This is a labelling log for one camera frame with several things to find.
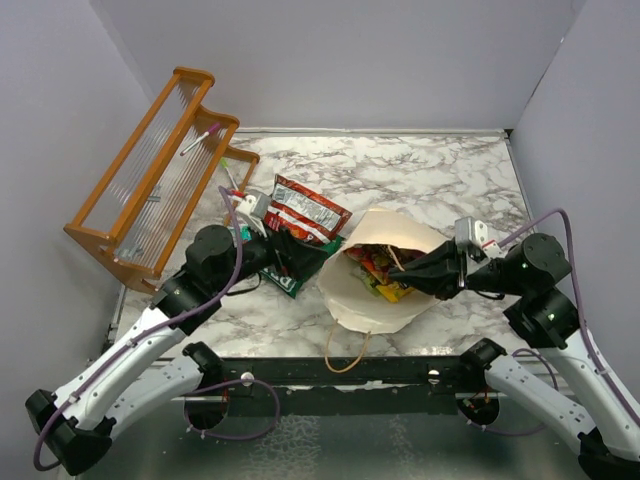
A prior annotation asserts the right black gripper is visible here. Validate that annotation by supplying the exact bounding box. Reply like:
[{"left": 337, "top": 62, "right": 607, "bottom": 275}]
[{"left": 387, "top": 233, "right": 527, "bottom": 299}]

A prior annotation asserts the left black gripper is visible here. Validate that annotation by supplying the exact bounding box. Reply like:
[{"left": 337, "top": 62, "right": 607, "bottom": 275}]
[{"left": 213, "top": 215, "right": 329, "bottom": 294}]

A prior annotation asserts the green chips bag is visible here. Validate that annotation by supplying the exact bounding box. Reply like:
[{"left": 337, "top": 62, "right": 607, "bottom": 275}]
[{"left": 260, "top": 235, "right": 344, "bottom": 299}]

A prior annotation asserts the red chips bag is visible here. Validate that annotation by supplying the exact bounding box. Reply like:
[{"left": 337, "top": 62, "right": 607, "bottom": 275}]
[{"left": 264, "top": 175, "right": 352, "bottom": 244}]

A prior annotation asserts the white paper bag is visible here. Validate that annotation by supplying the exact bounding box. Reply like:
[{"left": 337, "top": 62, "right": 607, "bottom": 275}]
[{"left": 316, "top": 207, "right": 454, "bottom": 374}]

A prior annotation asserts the teal snack packet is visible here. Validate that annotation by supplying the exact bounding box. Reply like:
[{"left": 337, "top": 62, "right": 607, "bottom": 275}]
[{"left": 241, "top": 226, "right": 252, "bottom": 243}]

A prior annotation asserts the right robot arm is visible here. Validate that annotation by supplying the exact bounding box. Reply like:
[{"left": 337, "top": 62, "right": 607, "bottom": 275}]
[{"left": 389, "top": 233, "right": 639, "bottom": 479}]

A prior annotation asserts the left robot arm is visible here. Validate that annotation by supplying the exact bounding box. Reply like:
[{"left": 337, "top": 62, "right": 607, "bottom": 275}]
[{"left": 25, "top": 225, "right": 328, "bottom": 476}]

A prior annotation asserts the yellow snack packet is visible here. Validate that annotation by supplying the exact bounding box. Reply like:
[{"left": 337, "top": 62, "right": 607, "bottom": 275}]
[{"left": 375, "top": 282, "right": 414, "bottom": 303}]

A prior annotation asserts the green capped marker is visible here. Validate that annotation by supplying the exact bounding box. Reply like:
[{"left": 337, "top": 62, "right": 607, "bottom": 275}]
[{"left": 220, "top": 157, "right": 239, "bottom": 191}]

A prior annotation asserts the pink capped marker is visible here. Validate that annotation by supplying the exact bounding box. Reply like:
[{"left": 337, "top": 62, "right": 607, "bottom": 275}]
[{"left": 179, "top": 122, "right": 221, "bottom": 156}]

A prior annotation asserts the orange wooden rack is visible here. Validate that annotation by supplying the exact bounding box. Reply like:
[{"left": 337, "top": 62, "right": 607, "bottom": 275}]
[{"left": 64, "top": 67, "right": 259, "bottom": 294}]

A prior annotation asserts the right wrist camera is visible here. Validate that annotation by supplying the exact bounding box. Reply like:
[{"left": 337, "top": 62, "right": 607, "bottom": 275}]
[{"left": 454, "top": 216, "right": 504, "bottom": 262}]

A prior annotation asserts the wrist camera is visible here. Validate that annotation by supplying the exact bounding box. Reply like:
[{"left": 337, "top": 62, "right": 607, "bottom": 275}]
[
  {"left": 454, "top": 216, "right": 504, "bottom": 262},
  {"left": 231, "top": 190, "right": 271, "bottom": 237}
]

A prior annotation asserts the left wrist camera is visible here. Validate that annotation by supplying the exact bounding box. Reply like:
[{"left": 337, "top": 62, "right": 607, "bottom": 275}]
[{"left": 231, "top": 190, "right": 271, "bottom": 237}]

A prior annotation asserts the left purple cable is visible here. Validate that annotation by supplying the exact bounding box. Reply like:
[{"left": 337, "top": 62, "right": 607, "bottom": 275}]
[{"left": 32, "top": 185, "right": 246, "bottom": 472}]

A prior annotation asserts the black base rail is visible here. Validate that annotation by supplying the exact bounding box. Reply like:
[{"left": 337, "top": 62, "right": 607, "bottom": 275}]
[{"left": 178, "top": 354, "right": 488, "bottom": 418}]

